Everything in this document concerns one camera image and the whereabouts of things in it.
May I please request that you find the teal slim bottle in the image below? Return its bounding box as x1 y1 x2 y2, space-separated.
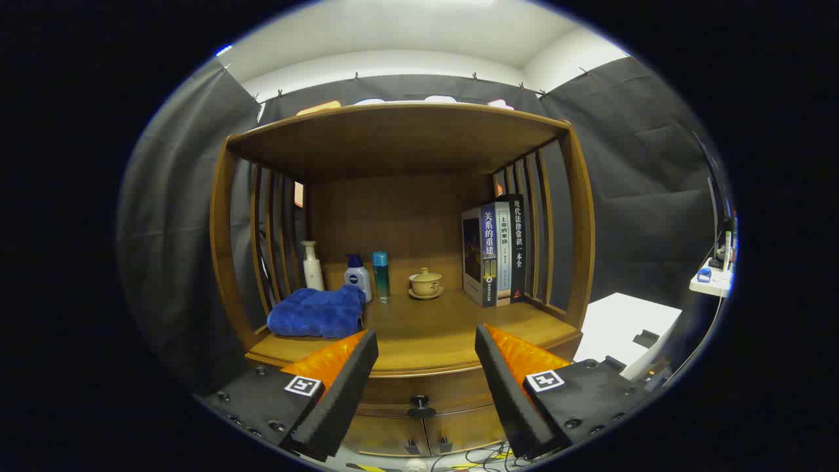
372 250 392 304

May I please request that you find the white bottle blue cap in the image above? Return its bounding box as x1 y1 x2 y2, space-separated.
343 254 373 304

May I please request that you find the wooden countertop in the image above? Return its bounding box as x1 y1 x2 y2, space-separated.
246 288 583 380

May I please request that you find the blue spine book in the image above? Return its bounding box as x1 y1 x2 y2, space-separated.
461 203 499 308

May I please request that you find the brown wooden cabinet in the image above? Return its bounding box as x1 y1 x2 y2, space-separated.
210 102 596 458

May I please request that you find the brown wooden drawer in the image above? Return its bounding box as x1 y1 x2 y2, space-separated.
357 336 583 420

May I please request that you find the black spine book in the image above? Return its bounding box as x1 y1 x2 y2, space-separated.
508 194 527 302

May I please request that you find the beige lidded teacup with saucer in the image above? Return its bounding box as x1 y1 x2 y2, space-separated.
408 267 445 301

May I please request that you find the blue towel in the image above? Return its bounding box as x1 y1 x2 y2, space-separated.
266 284 368 340

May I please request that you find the black backdrop cloth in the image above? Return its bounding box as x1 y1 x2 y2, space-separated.
117 56 722 394

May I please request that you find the white storage box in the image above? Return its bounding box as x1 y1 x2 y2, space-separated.
574 292 684 381

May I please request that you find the tangle of black cables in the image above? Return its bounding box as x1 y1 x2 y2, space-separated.
429 442 525 472

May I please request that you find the white side desk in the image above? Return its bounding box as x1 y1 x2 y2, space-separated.
688 259 735 299

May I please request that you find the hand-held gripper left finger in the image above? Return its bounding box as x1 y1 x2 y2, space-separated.
195 329 380 463

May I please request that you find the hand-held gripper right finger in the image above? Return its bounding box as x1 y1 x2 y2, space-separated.
475 323 656 460

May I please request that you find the pale grey spine book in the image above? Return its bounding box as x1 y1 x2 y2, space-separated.
495 201 513 305

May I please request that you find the white pump bottle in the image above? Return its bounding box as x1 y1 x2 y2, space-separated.
300 241 325 292

